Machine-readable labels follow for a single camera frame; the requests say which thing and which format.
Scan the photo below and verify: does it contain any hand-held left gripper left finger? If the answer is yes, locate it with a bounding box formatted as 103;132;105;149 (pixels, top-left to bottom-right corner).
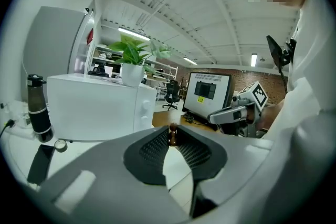
38;125;192;224

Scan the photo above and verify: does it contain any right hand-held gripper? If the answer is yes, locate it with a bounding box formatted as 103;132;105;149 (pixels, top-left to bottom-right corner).
207;81;269;138

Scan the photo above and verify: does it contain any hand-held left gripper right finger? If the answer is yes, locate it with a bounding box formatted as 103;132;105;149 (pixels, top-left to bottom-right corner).
176;125;331;224

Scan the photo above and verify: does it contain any person's right forearm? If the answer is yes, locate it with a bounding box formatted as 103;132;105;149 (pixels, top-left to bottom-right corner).
261;99;286;131

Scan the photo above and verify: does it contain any black monitor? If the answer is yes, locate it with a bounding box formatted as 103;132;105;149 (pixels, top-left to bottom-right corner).
181;71;235;127

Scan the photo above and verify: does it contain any black office chair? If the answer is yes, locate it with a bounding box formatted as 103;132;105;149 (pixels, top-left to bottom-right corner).
162;79;182;111

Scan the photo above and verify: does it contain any wooden table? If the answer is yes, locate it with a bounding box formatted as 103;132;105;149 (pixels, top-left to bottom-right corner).
151;109;223;135

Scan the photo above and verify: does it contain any black smartphone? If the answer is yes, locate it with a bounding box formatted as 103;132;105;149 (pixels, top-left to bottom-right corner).
26;144;56;186

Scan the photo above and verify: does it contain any white microwave oven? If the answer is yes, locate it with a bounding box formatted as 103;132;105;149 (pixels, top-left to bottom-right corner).
46;73;158;143

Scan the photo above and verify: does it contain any white storage shelf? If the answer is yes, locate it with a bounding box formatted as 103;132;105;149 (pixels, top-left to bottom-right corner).
91;44;180;103

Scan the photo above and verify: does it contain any black chest-mounted device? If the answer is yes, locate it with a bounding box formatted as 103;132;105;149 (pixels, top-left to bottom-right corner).
266;35;298;93

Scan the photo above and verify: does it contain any black water bottle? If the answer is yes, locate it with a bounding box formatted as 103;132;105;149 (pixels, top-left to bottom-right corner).
27;74;54;143

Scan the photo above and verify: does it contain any person's white t-shirt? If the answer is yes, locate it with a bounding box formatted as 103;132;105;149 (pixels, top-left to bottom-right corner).
262;0;336;145

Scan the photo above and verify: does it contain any white power strip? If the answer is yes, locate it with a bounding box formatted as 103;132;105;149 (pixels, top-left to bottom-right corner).
5;110;35;137

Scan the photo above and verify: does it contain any green plant in white pot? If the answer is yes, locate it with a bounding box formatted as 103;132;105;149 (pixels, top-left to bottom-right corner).
106;34;174;88

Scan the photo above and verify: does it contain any grey refrigerator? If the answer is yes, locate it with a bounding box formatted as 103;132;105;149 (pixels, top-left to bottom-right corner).
22;6;96;103

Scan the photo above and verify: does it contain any black plug with cable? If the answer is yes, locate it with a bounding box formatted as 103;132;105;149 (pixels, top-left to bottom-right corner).
0;119;16;137

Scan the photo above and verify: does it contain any red wall sign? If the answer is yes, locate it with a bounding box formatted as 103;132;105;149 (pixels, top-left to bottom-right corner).
86;28;95;47

